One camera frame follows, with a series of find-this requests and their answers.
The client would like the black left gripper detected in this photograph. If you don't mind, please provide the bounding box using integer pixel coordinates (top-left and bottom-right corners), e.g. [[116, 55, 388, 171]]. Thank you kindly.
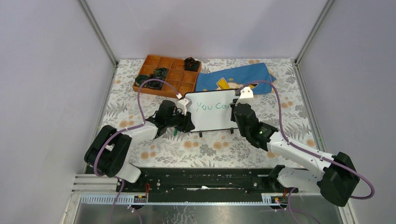
[[165, 107, 196, 133]]

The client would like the black framed whiteboard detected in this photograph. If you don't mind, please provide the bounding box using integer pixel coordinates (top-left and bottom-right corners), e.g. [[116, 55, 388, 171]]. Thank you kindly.
[[185, 89, 238, 133]]

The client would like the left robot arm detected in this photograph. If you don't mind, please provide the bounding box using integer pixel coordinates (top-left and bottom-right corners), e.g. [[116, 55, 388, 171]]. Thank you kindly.
[[84, 98, 195, 192]]

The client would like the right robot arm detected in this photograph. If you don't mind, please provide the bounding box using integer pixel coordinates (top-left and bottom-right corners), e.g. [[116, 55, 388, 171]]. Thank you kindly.
[[231, 103, 360, 207]]

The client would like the wooden compartment tray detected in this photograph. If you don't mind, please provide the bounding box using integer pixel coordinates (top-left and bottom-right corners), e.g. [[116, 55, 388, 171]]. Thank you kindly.
[[133, 55, 201, 98]]

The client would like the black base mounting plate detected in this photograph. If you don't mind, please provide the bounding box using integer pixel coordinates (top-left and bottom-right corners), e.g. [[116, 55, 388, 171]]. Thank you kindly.
[[116, 168, 291, 203]]

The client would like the floral tablecloth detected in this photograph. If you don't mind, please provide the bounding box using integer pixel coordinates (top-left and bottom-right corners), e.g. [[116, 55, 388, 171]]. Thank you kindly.
[[101, 59, 316, 168]]

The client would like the blue cartoon cloth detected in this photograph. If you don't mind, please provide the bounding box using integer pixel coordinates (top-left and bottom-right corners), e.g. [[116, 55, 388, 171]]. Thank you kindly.
[[195, 63, 276, 95]]

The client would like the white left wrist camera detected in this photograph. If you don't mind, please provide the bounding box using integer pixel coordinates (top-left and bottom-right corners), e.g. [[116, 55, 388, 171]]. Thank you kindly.
[[176, 93, 192, 116]]

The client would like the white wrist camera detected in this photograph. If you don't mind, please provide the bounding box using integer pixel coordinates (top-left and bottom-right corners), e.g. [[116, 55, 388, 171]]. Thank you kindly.
[[235, 86, 254, 105], [176, 93, 192, 116]]

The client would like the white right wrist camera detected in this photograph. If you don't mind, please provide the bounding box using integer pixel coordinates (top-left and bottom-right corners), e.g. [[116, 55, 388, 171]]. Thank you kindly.
[[235, 86, 254, 105]]

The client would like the black coiled cable front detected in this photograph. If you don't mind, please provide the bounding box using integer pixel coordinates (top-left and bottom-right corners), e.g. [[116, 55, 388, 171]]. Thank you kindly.
[[147, 75, 165, 90]]

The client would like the black coiled cable far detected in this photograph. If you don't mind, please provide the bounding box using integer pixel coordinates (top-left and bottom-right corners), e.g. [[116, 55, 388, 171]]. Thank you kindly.
[[184, 57, 201, 72]]

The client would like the black coiled cable left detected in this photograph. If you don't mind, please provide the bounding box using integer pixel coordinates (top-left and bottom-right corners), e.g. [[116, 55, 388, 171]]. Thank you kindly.
[[134, 75, 149, 88]]

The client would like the slotted cable duct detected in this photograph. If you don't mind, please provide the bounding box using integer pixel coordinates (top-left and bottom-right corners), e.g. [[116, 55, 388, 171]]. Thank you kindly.
[[74, 175, 288, 207]]

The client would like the right aluminium frame post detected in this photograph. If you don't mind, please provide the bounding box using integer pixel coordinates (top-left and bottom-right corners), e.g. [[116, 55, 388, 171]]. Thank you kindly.
[[294, 0, 335, 64]]

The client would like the aluminium frame post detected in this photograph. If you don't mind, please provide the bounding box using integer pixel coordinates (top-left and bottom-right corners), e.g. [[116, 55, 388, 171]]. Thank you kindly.
[[77, 0, 118, 67], [294, 0, 335, 64]]

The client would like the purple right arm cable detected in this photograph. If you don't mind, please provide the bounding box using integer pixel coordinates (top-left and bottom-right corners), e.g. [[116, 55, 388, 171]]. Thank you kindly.
[[236, 80, 375, 200]]

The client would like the left aluminium frame post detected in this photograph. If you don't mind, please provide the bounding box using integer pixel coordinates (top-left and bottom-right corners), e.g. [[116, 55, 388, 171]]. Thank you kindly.
[[77, 0, 118, 67]]

